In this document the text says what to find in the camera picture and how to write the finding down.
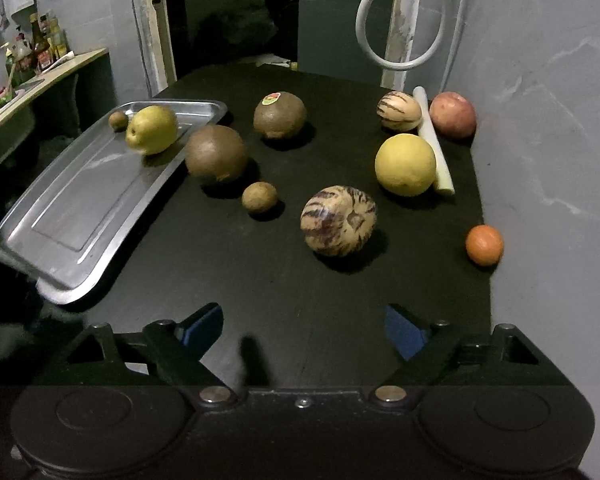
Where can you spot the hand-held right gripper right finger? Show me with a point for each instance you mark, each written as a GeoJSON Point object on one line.
{"type": "Point", "coordinates": [402, 332]}

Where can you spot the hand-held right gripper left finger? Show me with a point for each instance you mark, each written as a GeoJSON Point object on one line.
{"type": "Point", "coordinates": [202, 327]}

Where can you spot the orange tangerine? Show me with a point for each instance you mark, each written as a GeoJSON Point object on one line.
{"type": "Point", "coordinates": [484, 245]}

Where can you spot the large striped pepino melon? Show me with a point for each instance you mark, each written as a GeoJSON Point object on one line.
{"type": "Point", "coordinates": [337, 220]}

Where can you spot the small brown kiwi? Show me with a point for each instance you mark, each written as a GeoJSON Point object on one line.
{"type": "Point", "coordinates": [259, 198]}
{"type": "Point", "coordinates": [119, 120]}

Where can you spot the yellow grapefruit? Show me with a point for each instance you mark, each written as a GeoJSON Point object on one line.
{"type": "Point", "coordinates": [405, 164]}

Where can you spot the stainless steel tray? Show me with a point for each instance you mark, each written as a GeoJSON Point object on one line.
{"type": "Point", "coordinates": [80, 210]}

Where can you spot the yellow-green apple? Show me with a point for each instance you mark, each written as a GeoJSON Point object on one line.
{"type": "Point", "coordinates": [152, 129]}

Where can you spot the small pale striped pepino melon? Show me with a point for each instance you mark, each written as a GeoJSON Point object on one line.
{"type": "Point", "coordinates": [399, 110]}

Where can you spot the white leek stalk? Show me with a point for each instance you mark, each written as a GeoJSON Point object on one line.
{"type": "Point", "coordinates": [442, 175]}

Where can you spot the large brown round fruit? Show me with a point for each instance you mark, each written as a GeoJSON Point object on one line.
{"type": "Point", "coordinates": [215, 154]}

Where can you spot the red apple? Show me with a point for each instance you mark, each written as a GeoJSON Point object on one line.
{"type": "Point", "coordinates": [452, 115]}

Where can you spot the brown round fruit with sticker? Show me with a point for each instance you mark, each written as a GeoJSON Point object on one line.
{"type": "Point", "coordinates": [280, 115]}

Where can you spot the wooden counter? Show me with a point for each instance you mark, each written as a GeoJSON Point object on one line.
{"type": "Point", "coordinates": [75, 62]}

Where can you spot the grey cabinet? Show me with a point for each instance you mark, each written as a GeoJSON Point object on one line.
{"type": "Point", "coordinates": [335, 30]}

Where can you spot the white pillar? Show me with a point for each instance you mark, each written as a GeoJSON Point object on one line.
{"type": "Point", "coordinates": [405, 20]}

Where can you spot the group of sauce bottles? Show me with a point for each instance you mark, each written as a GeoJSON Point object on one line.
{"type": "Point", "coordinates": [42, 45]}

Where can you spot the white door frame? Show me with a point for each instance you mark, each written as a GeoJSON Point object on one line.
{"type": "Point", "coordinates": [152, 30]}

